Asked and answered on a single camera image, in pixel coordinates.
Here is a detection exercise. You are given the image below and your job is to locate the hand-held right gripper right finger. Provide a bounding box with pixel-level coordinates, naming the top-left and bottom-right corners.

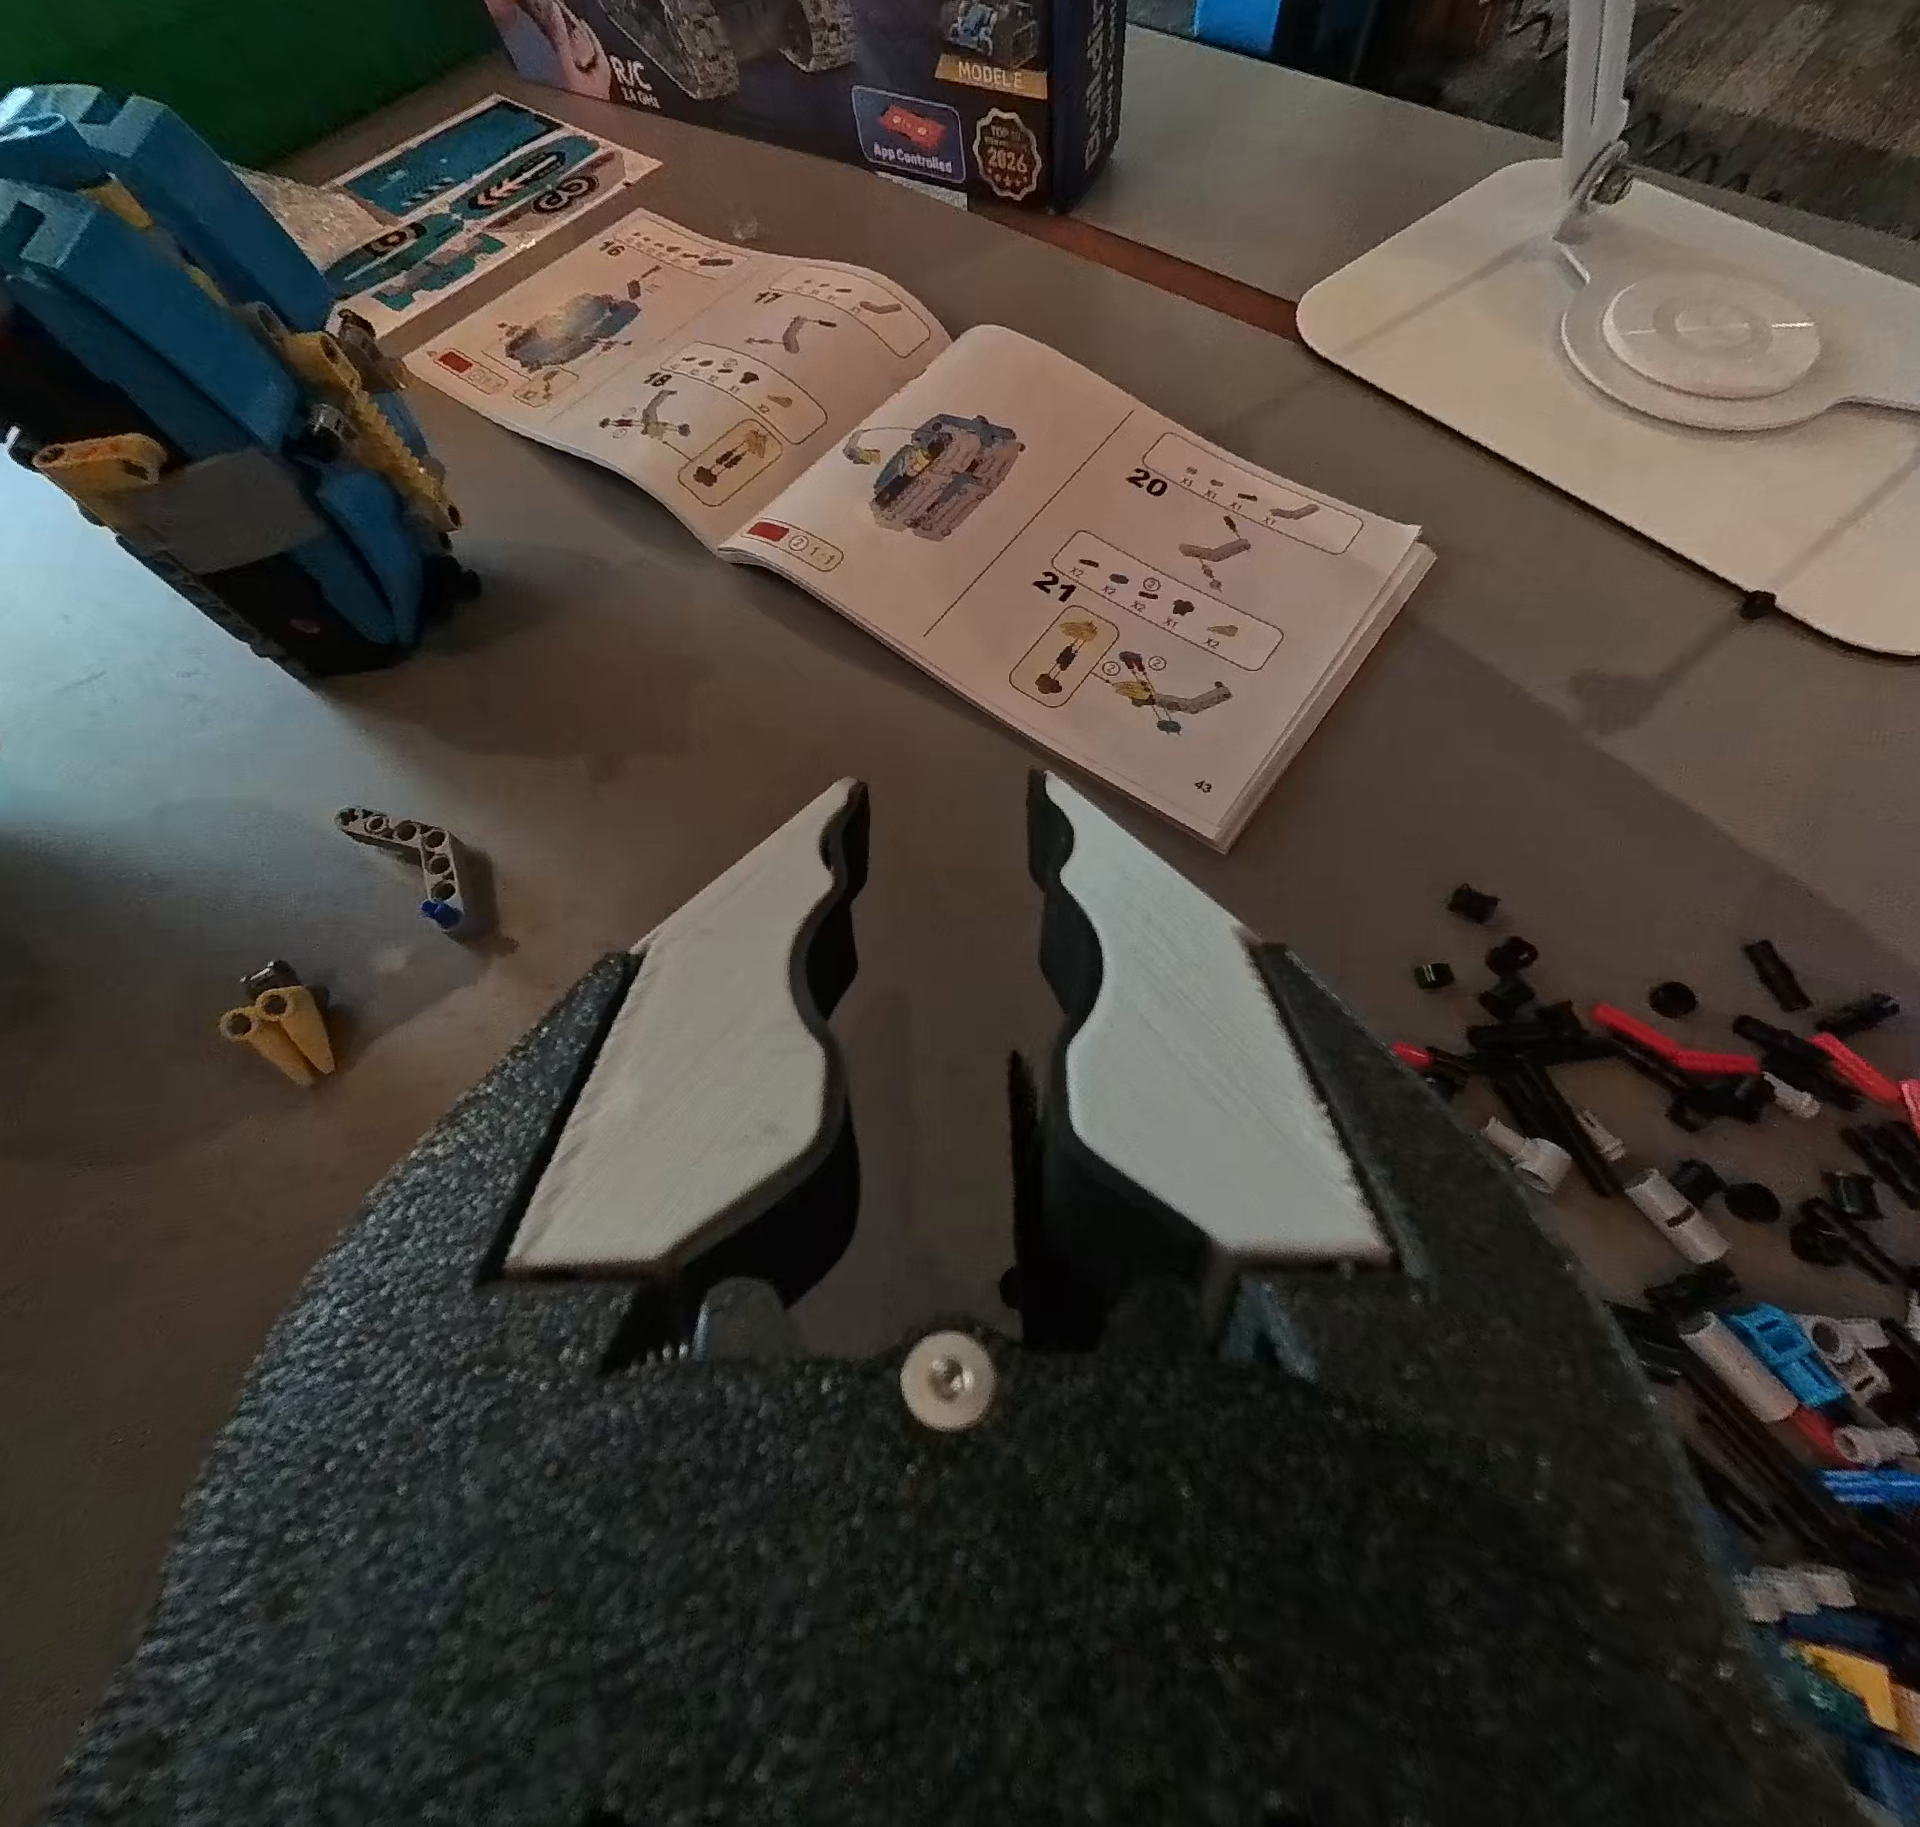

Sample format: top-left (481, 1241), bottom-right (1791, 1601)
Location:
top-left (1026, 772), bottom-right (1395, 1277)

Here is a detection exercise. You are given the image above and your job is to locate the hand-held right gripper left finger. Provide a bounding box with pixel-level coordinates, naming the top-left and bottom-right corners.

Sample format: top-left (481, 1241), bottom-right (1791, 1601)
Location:
top-left (502, 777), bottom-right (873, 1282)

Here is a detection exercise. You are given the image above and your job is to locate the grey angled beam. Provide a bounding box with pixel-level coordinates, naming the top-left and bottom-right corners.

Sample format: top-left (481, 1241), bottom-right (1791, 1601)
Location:
top-left (337, 807), bottom-right (497, 946)

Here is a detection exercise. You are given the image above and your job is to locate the grey blue brick robot model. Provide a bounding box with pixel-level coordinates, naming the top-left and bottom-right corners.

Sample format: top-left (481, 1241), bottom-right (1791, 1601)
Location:
top-left (0, 84), bottom-right (482, 682)

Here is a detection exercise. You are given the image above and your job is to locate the pile of small brick pieces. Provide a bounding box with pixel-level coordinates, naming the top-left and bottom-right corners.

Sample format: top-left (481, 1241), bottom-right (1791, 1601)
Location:
top-left (1395, 884), bottom-right (1920, 1827)

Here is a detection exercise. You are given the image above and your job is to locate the instruction booklet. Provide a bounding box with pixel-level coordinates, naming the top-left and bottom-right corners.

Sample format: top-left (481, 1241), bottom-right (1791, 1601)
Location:
top-left (403, 208), bottom-right (1440, 858)

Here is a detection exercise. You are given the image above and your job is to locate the white folding stand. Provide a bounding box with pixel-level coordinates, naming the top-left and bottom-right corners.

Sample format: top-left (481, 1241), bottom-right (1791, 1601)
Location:
top-left (1297, 0), bottom-right (1920, 655)

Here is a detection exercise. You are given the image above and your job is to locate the sticker sheet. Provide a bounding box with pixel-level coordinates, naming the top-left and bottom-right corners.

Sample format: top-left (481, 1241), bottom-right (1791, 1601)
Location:
top-left (321, 94), bottom-right (663, 345)

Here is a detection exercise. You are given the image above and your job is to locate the dark blue robot kit box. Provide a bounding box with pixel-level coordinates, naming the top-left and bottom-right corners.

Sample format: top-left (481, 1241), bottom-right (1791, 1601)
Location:
top-left (441, 0), bottom-right (1130, 217)

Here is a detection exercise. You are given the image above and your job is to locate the green plastic bin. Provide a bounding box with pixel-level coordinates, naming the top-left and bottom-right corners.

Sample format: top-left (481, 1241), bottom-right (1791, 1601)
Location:
top-left (0, 0), bottom-right (504, 172)

